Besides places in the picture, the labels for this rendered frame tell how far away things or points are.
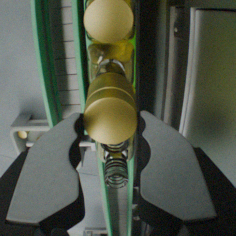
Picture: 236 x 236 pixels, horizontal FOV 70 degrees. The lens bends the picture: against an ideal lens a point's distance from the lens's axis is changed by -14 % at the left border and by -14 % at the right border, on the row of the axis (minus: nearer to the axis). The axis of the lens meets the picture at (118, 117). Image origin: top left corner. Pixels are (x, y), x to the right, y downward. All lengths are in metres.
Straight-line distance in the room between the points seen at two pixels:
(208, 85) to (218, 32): 0.07
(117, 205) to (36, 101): 0.47
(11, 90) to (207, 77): 0.58
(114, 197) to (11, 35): 0.63
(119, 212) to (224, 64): 0.68
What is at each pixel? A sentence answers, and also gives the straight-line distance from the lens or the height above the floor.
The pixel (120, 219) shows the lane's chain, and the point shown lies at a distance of 0.85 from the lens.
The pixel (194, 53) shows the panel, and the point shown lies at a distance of 0.31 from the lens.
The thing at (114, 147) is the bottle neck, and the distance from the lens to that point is 0.20.
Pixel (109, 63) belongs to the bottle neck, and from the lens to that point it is 0.19.
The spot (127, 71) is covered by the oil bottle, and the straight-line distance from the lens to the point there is 0.21.
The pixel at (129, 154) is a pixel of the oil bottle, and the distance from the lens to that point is 0.27.
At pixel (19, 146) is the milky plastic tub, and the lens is 0.68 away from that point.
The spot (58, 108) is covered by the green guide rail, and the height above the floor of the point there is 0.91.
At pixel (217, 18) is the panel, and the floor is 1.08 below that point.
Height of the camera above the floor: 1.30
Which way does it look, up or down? 60 degrees down
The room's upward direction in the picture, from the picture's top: 177 degrees clockwise
